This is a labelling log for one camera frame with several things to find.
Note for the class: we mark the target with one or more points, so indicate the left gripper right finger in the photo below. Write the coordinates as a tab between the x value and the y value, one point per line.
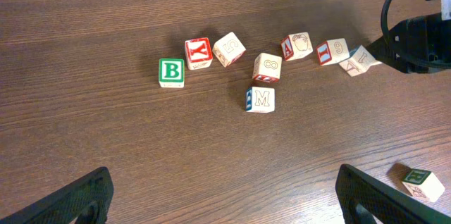
364	199

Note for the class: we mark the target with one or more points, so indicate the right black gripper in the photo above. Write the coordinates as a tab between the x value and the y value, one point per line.
424	44

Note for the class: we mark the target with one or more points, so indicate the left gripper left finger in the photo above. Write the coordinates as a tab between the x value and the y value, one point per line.
86	200

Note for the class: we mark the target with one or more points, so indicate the wooden block green R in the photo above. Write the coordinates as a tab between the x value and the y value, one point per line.
423	184

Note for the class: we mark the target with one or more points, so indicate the wooden block number 1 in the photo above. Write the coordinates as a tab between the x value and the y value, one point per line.
359	63

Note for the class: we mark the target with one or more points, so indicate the wooden block red I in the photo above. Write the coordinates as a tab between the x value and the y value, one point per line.
332	51

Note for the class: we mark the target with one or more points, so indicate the wooden block apple A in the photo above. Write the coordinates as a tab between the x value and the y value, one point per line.
296	46

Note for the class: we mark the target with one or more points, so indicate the wooden block letter M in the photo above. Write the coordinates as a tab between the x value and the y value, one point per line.
260	100

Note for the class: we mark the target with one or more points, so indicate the green B wooden block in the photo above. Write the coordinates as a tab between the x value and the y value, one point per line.
171	73

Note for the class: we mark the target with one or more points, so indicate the wooden block number 8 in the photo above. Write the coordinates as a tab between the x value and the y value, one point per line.
267	68

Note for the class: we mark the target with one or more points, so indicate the red Y wooden block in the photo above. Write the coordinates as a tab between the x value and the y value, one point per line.
198	53

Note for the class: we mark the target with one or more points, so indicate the wooden block number 5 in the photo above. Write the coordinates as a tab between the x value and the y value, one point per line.
228	49

